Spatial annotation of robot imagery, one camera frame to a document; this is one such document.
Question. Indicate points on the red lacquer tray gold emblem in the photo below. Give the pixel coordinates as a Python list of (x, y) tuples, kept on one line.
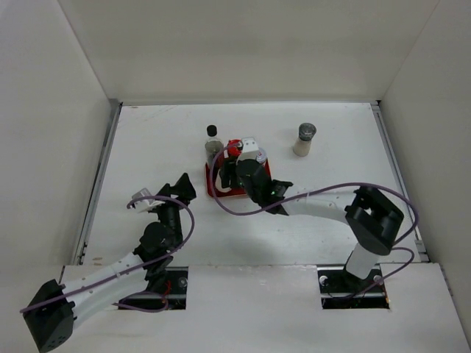
[(212, 182)]

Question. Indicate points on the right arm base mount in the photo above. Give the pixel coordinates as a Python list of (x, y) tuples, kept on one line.
[(340, 290)]

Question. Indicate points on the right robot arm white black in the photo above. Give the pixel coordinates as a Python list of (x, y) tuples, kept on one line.
[(373, 219)]

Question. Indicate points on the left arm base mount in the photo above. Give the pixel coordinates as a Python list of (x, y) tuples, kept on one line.
[(167, 292)]

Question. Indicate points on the small jar white lid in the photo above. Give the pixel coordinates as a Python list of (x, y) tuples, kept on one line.
[(261, 156)]

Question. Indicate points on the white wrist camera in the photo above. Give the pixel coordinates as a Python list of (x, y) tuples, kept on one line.
[(249, 150), (143, 201)]

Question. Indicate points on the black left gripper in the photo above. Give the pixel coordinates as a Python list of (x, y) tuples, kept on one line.
[(182, 189)]

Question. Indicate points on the soy sauce bottle red label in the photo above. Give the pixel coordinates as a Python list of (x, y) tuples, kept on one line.
[(213, 144)]

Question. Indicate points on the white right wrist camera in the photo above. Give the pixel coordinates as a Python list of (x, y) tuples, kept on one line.
[(249, 150)]

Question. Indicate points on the white shaker black knob lid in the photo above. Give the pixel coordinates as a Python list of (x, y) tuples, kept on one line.
[(225, 179)]

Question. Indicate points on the salt grinder black clear top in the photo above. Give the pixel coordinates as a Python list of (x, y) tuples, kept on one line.
[(306, 132)]

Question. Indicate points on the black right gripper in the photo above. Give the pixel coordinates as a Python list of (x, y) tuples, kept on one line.
[(236, 171)]

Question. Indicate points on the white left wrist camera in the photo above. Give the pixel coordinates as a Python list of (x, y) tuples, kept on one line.
[(143, 201)]

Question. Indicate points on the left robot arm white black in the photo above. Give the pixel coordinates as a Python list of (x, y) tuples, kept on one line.
[(56, 310)]

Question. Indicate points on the red lid sauce jar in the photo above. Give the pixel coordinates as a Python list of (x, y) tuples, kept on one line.
[(234, 149)]

